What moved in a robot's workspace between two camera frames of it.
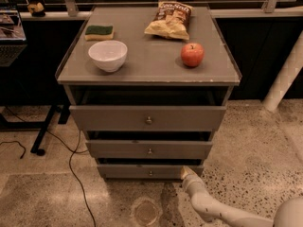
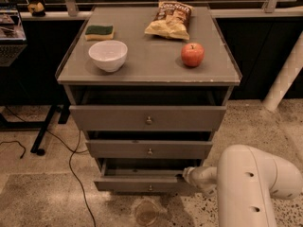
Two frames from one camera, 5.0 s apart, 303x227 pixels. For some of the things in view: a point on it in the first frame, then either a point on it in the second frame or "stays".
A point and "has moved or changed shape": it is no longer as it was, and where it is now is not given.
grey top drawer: [148, 118] stays
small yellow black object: [36, 9] stays
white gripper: [191, 182] to [193, 176]
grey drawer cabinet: [151, 84] stays
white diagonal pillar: [287, 76] stays
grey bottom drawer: [143, 170] has moved or changed shape
